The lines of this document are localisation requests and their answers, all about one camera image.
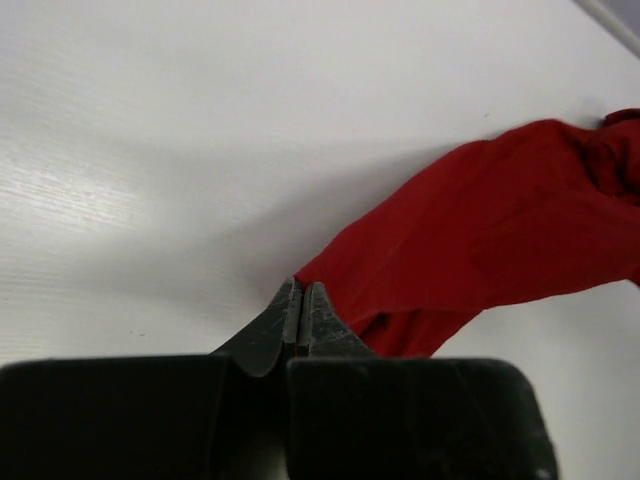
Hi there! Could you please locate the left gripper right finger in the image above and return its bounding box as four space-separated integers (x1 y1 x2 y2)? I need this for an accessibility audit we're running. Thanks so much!
298 282 377 358

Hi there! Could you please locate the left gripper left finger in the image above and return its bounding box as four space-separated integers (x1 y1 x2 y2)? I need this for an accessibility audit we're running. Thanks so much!
213 278 303 376

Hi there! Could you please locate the red t shirt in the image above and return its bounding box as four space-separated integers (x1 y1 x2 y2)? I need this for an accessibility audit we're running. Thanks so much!
296 109 639 356

